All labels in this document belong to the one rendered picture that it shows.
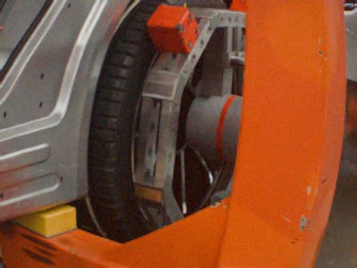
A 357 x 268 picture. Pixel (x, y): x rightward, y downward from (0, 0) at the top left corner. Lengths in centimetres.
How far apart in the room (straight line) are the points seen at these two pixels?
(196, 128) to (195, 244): 57
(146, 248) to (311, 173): 34
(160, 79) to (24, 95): 39
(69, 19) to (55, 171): 29
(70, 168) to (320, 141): 55
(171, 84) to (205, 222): 41
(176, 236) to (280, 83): 32
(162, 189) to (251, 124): 48
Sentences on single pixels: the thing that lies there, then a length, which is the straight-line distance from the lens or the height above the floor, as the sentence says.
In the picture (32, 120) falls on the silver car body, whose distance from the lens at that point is 158.
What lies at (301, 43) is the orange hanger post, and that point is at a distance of 135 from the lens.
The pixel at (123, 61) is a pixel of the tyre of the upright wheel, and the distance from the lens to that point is 182.
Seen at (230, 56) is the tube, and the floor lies 101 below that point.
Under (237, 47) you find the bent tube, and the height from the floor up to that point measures 103.
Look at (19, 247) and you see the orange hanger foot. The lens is 171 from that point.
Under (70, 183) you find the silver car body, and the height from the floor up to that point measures 79.
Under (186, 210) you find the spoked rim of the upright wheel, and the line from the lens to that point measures 222.
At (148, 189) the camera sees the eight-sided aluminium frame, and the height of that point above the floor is 76.
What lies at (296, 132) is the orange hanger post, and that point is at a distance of 137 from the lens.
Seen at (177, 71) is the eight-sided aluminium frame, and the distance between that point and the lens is 182.
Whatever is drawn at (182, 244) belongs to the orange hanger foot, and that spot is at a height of 76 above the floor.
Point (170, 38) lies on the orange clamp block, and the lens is 182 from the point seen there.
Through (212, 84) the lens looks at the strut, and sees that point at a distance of 203.
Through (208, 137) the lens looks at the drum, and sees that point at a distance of 200.
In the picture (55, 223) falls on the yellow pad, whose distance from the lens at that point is 168.
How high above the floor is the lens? 122
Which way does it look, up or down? 11 degrees down
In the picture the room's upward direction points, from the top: 6 degrees clockwise
